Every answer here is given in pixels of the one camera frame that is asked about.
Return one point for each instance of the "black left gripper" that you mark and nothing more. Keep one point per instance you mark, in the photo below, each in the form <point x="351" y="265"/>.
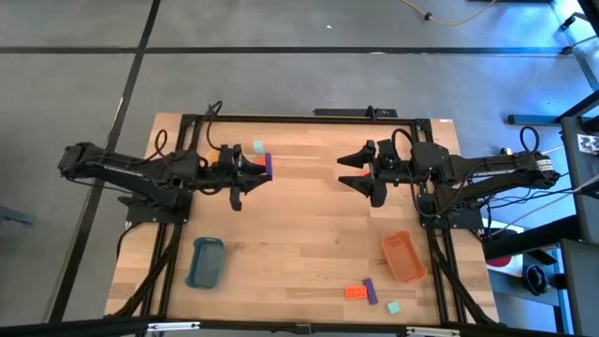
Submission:
<point x="236" y="199"/>

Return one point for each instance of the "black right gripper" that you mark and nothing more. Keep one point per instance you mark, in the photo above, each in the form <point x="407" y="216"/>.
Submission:
<point x="378" y="196"/>

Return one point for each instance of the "purple block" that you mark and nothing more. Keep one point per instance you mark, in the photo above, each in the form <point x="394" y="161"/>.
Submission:
<point x="370" y="291"/>
<point x="268" y="161"/>

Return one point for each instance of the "teal cube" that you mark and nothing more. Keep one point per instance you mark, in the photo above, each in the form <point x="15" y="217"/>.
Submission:
<point x="258" y="147"/>
<point x="393" y="307"/>

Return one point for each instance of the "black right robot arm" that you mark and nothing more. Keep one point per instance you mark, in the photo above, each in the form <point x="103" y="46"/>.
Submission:
<point x="491" y="171"/>

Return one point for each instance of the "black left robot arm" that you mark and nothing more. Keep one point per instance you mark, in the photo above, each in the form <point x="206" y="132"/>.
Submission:
<point x="117" y="166"/>

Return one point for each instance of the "orange plastic bin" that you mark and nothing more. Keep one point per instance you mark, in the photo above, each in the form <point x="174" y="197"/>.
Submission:
<point x="403" y="257"/>

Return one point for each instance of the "dark blue plastic bin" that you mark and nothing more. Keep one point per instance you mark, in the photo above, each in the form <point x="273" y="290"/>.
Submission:
<point x="206" y="264"/>

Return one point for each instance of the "red round object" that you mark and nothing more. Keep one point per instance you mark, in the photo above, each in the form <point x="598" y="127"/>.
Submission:
<point x="498" y="261"/>

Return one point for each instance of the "black steel beam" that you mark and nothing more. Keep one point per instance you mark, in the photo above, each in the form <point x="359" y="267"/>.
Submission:
<point x="529" y="238"/>
<point x="533" y="120"/>

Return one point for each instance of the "grey desk panel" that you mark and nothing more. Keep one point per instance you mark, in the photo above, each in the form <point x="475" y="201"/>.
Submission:
<point x="582" y="187"/>
<point x="582" y="290"/>

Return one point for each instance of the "black white fiducial tag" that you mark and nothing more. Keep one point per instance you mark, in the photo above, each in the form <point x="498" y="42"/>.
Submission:
<point x="588" y="142"/>

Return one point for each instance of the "grey floor object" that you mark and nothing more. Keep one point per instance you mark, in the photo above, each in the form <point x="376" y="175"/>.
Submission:
<point x="14" y="216"/>

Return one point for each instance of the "grey metal leg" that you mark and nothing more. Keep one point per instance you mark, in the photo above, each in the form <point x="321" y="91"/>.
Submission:
<point x="585" y="56"/>

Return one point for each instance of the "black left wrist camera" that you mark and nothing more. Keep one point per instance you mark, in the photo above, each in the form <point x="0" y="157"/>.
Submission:
<point x="226" y="154"/>

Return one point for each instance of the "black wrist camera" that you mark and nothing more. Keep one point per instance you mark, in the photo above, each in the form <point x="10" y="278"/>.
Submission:
<point x="226" y="154"/>
<point x="387" y="150"/>

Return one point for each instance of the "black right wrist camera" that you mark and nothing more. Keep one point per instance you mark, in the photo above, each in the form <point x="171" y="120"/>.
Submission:
<point x="387" y="150"/>

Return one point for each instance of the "black aluminium table frame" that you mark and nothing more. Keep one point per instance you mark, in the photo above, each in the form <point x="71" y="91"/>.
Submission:
<point x="304" y="119"/>

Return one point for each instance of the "silver metal bracket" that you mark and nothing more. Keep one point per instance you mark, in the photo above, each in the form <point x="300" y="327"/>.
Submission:
<point x="173" y="326"/>
<point x="433" y="332"/>

